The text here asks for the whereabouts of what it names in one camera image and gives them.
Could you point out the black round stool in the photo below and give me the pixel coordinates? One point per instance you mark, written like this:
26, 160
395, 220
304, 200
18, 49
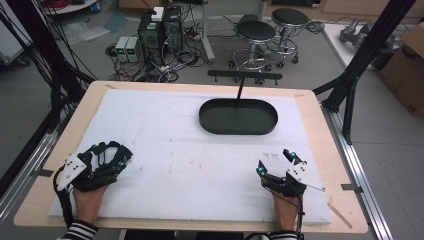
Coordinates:
289, 17
255, 31

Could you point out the white foam mat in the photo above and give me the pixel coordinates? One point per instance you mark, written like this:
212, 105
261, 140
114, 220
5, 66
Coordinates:
186, 173

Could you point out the person's left hand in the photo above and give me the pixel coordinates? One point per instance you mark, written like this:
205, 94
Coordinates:
87, 201

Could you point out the grey power supply unit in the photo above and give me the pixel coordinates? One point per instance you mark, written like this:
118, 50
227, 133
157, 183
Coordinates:
121, 48
134, 49

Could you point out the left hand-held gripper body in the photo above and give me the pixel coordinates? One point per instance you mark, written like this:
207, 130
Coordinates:
71, 170

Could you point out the round white table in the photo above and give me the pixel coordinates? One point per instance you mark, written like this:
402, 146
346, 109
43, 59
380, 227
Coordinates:
70, 6

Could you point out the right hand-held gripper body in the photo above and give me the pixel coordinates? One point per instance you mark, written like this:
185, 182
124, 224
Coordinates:
296, 176

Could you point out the white platform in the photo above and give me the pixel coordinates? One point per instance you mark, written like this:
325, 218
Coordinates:
343, 43

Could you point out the black metal frame stand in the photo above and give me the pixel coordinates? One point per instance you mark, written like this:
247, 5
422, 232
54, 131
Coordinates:
363, 56

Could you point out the brown cardboard box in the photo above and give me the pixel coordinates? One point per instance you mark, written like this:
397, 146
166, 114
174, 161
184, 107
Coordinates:
405, 73

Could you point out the person's right hand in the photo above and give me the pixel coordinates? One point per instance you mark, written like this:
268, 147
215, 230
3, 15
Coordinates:
285, 210

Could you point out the small white box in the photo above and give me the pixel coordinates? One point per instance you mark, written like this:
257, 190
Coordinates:
157, 14

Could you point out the dark tape strip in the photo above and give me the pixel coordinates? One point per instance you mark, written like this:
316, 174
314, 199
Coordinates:
351, 188
45, 173

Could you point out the grey metal table leg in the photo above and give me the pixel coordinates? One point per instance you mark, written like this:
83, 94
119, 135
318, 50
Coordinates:
207, 33

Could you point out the grey equipment case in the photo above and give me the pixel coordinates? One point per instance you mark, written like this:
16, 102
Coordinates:
11, 36

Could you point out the black computer tower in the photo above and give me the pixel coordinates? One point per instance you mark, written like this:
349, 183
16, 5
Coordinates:
172, 30
150, 36

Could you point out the black oval tray with rack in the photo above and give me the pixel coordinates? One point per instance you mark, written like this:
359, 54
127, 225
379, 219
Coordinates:
238, 116

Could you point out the thin wooden stick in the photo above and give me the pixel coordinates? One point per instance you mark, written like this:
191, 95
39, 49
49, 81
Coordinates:
340, 215

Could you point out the aluminium rail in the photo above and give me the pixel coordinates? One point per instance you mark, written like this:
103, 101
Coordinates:
23, 180
356, 160

